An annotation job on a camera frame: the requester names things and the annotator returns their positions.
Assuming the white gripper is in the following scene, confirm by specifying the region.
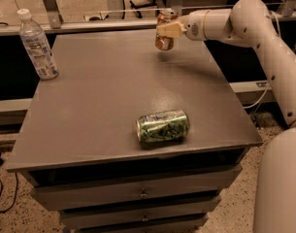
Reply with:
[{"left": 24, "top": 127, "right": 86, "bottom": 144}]
[{"left": 156, "top": 10, "right": 209, "bottom": 41}]

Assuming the orange soda can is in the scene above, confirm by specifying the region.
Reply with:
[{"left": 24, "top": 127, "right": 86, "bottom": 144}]
[{"left": 155, "top": 8, "right": 178, "bottom": 50}]

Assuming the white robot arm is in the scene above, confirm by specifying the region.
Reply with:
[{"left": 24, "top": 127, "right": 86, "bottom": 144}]
[{"left": 156, "top": 0, "right": 296, "bottom": 233}]

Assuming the green soda can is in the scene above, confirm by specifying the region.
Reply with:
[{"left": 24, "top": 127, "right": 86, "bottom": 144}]
[{"left": 136, "top": 110, "right": 190, "bottom": 143}]

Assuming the grey drawer cabinet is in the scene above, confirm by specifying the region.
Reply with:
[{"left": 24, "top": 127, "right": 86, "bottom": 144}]
[{"left": 7, "top": 30, "right": 261, "bottom": 233}]

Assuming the clear plastic water bottle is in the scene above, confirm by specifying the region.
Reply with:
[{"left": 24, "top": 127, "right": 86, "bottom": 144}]
[{"left": 17, "top": 9, "right": 58, "bottom": 80}]

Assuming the white cable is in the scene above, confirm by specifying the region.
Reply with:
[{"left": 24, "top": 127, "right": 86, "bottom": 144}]
[{"left": 243, "top": 83, "right": 272, "bottom": 111}]

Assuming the metal railing frame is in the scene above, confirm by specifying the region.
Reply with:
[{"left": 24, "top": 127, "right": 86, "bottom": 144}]
[{"left": 0, "top": 0, "right": 296, "bottom": 35}]

